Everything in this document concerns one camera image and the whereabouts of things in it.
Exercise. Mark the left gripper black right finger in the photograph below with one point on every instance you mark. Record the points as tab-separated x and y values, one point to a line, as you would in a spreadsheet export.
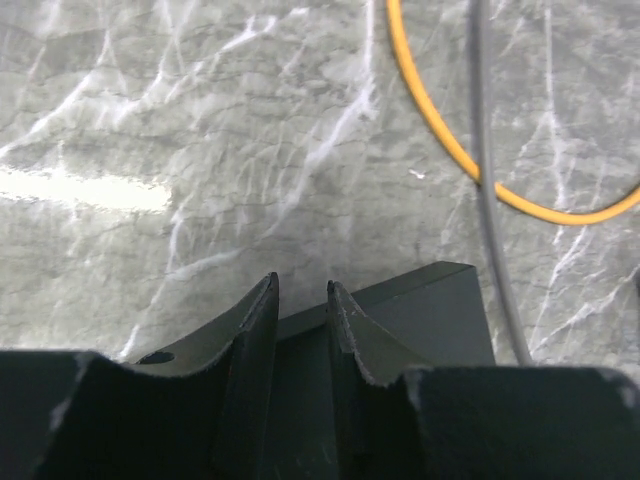
397	417

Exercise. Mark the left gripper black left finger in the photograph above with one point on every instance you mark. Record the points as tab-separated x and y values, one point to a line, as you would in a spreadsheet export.
194	409

